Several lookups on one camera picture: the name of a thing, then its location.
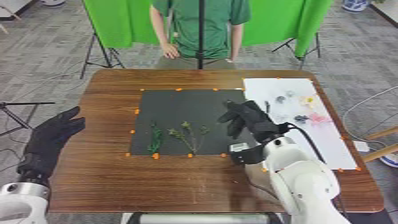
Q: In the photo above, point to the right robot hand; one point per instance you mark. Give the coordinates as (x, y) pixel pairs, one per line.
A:
(251, 116)

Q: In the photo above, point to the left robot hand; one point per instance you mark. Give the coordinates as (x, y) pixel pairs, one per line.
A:
(50, 140)

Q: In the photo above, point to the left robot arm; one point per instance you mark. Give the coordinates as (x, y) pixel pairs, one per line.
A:
(18, 206)

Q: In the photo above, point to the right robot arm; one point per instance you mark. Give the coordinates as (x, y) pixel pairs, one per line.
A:
(303, 180)

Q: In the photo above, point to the dark mat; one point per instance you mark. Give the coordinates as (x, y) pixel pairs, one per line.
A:
(184, 110)

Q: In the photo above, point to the person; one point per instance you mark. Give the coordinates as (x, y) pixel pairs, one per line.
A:
(184, 30)

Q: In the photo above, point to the dark green sprig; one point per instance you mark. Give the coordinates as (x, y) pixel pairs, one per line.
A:
(267, 107)

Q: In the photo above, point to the dark blue flower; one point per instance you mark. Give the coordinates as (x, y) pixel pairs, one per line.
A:
(301, 118)

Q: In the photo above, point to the pale blue flower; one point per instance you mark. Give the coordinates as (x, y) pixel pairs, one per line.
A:
(290, 93)

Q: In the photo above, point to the black tripod stand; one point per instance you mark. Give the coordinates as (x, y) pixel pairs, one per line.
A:
(18, 113)
(106, 55)
(308, 50)

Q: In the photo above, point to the white sheet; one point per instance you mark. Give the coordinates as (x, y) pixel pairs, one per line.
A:
(296, 140)

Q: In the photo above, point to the yellow flower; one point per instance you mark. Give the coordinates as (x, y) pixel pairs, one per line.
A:
(308, 99)

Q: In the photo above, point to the pink flower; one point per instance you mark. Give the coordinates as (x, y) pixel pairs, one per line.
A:
(319, 118)

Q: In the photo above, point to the black stand pole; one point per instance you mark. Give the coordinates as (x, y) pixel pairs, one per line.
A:
(202, 33)

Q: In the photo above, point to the pale grey bar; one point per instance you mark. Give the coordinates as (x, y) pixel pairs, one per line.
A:
(202, 218)

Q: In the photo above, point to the blue white vase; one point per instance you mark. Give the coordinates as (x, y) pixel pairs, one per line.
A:
(356, 4)

